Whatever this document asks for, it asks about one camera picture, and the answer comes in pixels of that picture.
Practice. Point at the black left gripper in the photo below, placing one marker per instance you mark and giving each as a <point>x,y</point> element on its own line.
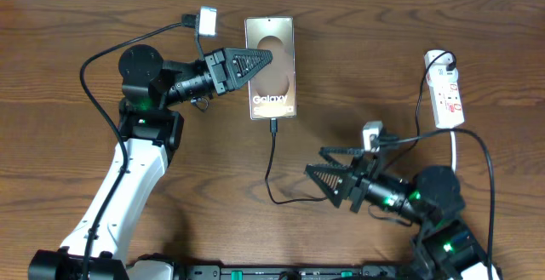
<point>217,63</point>

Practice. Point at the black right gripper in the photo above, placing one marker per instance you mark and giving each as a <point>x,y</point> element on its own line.
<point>345,170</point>

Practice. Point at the Samsung Galaxy smartphone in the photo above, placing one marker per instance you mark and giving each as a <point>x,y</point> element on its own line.
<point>272,89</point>

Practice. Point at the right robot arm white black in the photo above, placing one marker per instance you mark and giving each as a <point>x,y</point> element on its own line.
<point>443,248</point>

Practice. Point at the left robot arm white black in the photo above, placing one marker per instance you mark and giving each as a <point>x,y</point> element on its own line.
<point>148,134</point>

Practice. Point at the white power strip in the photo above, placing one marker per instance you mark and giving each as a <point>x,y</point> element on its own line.
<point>442,80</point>

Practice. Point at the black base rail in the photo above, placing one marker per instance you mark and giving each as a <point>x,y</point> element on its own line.
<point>209,272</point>

